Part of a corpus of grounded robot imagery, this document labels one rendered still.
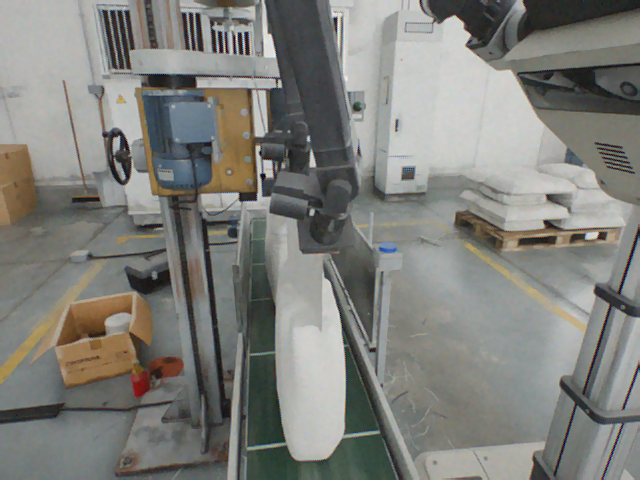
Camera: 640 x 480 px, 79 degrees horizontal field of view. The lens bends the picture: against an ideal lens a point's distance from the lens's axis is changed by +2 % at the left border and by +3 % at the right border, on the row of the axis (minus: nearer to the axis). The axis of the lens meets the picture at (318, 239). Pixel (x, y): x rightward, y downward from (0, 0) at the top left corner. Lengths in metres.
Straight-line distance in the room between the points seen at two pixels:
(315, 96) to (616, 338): 0.77
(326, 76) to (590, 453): 0.97
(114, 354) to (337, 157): 1.83
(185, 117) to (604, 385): 1.08
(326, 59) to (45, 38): 5.37
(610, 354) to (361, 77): 4.79
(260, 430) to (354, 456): 0.29
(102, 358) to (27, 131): 4.14
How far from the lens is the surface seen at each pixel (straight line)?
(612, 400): 1.07
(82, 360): 2.21
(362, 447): 1.25
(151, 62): 1.04
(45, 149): 5.89
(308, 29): 0.46
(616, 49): 0.68
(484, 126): 6.16
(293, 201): 0.59
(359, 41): 4.42
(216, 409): 1.79
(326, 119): 0.50
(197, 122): 0.99
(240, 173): 1.25
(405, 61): 4.97
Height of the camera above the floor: 1.33
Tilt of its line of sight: 21 degrees down
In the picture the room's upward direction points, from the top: straight up
